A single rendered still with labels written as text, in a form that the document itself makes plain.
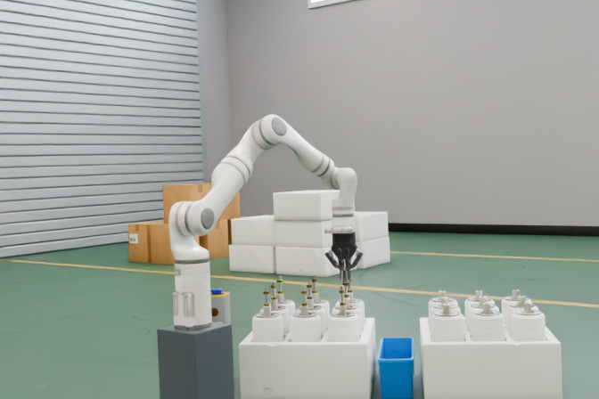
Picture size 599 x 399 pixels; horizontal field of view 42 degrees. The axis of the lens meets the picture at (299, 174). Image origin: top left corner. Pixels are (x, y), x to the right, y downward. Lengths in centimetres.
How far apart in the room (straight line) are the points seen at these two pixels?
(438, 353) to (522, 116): 528
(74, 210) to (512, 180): 416
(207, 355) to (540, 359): 96
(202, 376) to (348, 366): 52
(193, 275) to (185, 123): 679
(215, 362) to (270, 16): 734
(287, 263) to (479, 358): 294
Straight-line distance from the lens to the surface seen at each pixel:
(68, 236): 777
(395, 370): 244
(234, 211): 647
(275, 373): 242
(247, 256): 539
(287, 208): 512
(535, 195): 745
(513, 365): 239
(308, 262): 506
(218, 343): 208
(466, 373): 238
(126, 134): 822
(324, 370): 240
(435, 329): 240
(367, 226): 541
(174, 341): 208
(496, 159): 758
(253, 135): 232
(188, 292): 205
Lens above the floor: 71
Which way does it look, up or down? 1 degrees down
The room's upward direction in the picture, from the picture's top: 2 degrees counter-clockwise
